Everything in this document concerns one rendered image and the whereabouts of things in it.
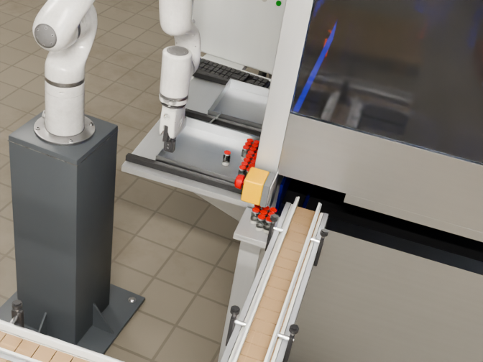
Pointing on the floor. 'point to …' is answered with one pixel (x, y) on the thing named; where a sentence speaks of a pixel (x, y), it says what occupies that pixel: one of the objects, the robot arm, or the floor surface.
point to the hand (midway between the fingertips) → (169, 145)
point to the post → (273, 133)
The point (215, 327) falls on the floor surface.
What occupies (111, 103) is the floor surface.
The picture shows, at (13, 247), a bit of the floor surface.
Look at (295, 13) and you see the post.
